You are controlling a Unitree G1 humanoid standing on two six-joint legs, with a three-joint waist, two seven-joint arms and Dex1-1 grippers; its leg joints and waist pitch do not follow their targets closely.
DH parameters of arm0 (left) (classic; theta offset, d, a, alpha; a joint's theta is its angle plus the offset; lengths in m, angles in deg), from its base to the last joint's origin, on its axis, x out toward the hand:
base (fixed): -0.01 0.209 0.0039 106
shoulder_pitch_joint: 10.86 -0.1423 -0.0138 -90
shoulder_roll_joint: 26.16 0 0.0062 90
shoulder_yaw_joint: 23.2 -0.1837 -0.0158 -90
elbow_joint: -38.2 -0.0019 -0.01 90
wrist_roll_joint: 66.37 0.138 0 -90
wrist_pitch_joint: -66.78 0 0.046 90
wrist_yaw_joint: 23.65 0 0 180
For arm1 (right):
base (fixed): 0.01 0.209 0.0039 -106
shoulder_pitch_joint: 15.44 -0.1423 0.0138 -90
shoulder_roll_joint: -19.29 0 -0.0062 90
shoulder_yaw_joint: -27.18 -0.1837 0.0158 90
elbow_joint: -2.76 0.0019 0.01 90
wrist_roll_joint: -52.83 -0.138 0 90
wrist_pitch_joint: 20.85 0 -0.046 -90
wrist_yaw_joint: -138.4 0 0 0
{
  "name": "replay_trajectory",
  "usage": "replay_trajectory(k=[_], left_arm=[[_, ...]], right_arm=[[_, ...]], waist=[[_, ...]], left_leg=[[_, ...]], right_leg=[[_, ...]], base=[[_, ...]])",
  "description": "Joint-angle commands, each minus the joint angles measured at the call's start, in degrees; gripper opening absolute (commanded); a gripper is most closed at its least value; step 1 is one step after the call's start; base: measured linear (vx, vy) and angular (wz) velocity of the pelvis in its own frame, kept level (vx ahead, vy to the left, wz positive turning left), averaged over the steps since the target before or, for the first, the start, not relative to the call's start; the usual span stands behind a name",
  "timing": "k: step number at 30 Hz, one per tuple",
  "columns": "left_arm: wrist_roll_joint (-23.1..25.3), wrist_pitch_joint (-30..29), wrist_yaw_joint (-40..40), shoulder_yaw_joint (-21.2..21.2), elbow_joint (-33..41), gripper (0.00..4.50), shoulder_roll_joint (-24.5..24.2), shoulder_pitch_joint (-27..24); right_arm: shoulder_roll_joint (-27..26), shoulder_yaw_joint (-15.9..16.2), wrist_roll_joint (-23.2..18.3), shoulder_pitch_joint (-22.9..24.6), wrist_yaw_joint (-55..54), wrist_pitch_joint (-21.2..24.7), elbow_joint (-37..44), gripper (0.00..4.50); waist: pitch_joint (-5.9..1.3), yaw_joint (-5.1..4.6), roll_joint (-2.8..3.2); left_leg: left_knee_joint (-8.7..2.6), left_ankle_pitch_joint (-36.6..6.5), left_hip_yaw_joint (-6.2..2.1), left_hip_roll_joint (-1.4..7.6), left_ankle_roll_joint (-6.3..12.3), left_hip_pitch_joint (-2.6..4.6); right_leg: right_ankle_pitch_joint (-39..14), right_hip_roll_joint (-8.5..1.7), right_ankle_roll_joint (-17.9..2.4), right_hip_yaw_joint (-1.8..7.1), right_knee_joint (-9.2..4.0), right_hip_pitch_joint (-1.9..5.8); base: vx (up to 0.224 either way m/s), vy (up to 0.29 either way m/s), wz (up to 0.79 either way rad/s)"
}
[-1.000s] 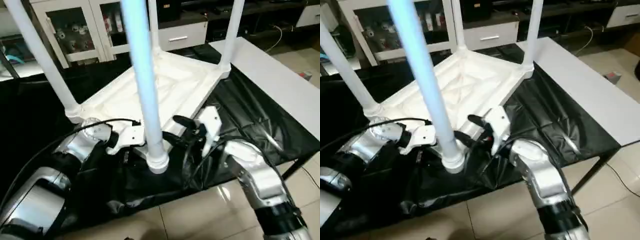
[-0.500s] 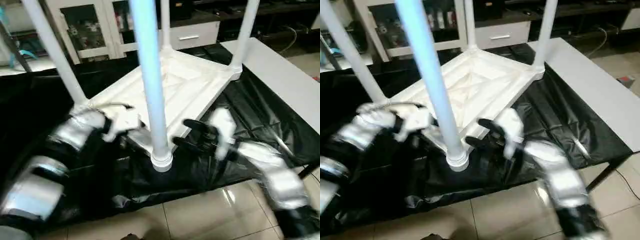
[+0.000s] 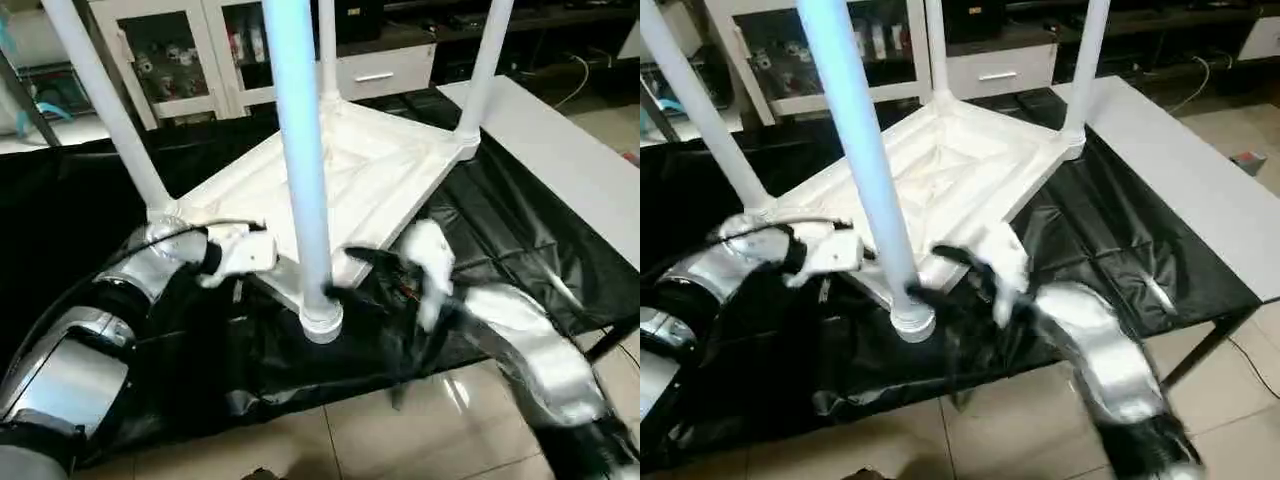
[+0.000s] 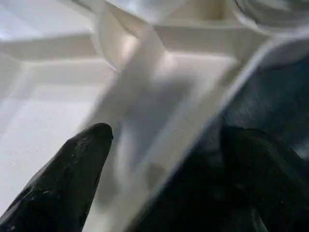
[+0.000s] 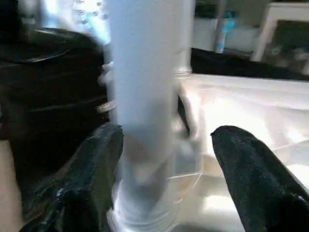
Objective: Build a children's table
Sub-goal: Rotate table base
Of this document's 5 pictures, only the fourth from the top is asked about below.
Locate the black work mat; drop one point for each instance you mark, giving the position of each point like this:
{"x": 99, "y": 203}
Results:
{"x": 270, "y": 96}

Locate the white plastic table top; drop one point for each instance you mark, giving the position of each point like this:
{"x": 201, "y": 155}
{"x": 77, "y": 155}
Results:
{"x": 48, "y": 96}

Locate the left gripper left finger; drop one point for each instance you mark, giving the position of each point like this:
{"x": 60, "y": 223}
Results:
{"x": 58, "y": 188}

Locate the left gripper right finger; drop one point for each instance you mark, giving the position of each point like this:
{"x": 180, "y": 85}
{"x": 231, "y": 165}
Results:
{"x": 275, "y": 188}

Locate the white plastic table leg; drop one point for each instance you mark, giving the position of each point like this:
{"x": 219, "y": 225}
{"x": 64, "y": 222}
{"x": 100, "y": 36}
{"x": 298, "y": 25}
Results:
{"x": 270, "y": 9}

